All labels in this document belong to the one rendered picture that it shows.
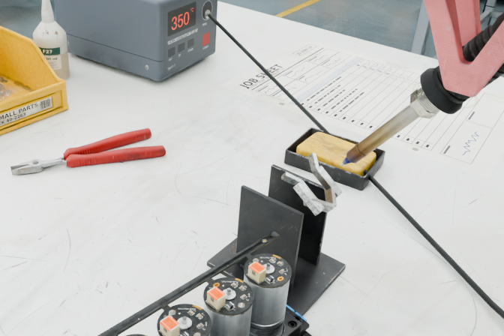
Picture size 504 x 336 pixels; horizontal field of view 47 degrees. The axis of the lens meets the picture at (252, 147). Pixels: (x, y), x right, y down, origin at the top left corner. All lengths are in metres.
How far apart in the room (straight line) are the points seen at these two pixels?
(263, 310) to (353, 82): 0.43
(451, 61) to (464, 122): 0.39
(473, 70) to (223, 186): 0.27
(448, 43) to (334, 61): 0.50
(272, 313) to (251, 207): 0.08
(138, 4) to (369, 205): 0.31
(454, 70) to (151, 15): 0.40
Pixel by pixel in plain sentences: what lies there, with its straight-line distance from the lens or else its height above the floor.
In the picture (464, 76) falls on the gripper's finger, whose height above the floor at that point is 0.93.
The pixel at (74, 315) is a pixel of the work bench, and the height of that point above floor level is 0.75.
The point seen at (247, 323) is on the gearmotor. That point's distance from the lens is 0.30.
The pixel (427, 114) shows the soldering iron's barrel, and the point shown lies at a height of 0.90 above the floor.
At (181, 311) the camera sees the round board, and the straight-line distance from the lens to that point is 0.28.
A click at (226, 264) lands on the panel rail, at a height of 0.81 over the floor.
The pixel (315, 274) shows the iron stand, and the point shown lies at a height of 0.75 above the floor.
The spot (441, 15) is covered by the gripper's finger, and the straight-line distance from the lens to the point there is 0.26.
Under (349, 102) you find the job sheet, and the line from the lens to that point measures 0.64.
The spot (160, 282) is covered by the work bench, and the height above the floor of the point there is 0.75.
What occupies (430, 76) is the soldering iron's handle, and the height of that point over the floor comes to 0.92.
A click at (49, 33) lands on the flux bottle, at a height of 0.80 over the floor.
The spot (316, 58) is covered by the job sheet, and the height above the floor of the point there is 0.75.
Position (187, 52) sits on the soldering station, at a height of 0.78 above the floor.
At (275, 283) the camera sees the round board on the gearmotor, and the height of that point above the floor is 0.81.
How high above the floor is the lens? 1.02
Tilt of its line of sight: 30 degrees down
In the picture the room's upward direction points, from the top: 5 degrees clockwise
